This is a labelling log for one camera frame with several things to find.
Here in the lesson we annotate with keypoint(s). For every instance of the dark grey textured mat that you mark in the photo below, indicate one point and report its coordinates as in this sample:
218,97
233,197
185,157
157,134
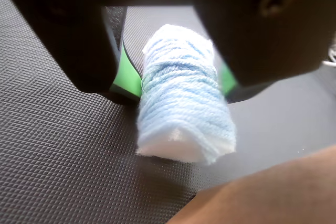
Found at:
65,155

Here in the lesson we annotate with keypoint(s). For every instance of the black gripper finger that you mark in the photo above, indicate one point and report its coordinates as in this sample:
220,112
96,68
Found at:
65,32
267,37

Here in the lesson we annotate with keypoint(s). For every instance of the light blue yarn-wrapped block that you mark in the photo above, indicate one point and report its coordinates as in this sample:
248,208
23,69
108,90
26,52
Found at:
181,98

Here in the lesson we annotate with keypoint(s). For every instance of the brown cardboard box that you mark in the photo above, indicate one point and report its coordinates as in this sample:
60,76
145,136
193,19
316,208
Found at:
275,195

